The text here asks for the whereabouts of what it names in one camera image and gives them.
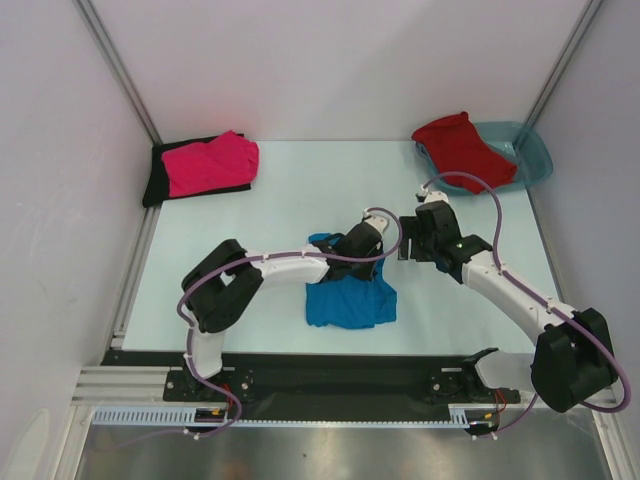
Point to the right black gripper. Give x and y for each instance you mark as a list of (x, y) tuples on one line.
[(403, 250)]

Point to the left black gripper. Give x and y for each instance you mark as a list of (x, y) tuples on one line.
[(365, 274)]

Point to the blue t shirt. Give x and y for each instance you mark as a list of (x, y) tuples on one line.
[(351, 303)]

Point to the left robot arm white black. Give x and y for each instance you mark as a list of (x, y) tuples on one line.
[(219, 289)]

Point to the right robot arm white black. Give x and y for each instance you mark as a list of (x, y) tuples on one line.
[(573, 352)]

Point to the red t shirt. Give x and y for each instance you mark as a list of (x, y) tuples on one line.
[(453, 144)]

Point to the pink folded t shirt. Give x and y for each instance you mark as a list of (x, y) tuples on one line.
[(227, 163)]

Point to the teal plastic basin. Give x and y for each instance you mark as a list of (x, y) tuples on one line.
[(521, 146)]

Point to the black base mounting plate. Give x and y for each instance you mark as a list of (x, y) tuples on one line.
[(384, 410)]

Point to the black folded t shirt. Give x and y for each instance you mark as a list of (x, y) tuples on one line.
[(156, 191)]

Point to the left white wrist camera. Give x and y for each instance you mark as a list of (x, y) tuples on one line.
[(379, 223)]

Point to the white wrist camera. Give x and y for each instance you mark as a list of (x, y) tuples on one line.
[(379, 223), (427, 196)]

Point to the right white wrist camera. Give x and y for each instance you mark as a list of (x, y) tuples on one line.
[(427, 196)]

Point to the white slotted cable duct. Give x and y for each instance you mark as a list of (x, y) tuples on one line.
[(195, 417)]

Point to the right aluminium corner post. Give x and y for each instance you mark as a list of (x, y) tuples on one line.
[(571, 47)]

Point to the aluminium corner post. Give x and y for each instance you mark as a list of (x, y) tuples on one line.
[(113, 59), (571, 47)]

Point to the left aluminium corner post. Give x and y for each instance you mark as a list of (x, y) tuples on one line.
[(113, 59)]

